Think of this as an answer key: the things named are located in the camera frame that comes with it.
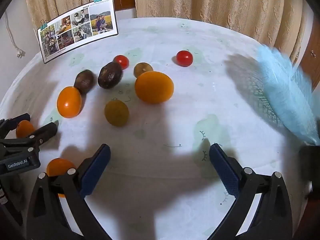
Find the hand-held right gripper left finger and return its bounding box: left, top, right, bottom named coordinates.
left=26, top=144, right=112, bottom=240

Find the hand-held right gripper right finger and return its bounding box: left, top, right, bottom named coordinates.
left=207, top=144, right=293, bottom=240

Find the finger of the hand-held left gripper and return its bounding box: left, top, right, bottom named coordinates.
left=0, top=113, right=31, bottom=137
left=5, top=121, right=59, bottom=153

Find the small orange kumquat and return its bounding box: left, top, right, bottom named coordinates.
left=16, top=120, right=35, bottom=138

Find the medium orange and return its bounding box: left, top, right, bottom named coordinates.
left=46, top=157, right=77, bottom=198
left=57, top=86, right=83, bottom=119

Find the yellow-green round fruit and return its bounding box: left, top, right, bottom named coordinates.
left=104, top=99, right=130, bottom=127
left=133, top=62, right=154, bottom=78

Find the small dark brown tomato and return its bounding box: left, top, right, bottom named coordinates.
left=74, top=70, right=95, bottom=94

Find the large dark purple tomato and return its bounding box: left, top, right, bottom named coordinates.
left=98, top=62, right=123, bottom=90

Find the light blue mesh basket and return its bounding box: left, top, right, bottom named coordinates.
left=232, top=44, right=320, bottom=146

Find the large orange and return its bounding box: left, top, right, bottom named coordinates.
left=135, top=71, right=174, bottom=104

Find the red cherry tomato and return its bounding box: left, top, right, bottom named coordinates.
left=113, top=55, right=130, bottom=70
left=176, top=50, right=194, bottom=67

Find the white patterned tablecloth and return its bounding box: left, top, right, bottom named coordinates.
left=0, top=17, right=320, bottom=240

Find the photo collage board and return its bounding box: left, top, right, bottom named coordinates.
left=37, top=0, right=119, bottom=64

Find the wooden cabinet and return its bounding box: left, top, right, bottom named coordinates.
left=298, top=39, right=320, bottom=91

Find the white cable with plug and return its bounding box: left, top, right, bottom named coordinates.
left=4, top=13, right=26, bottom=59

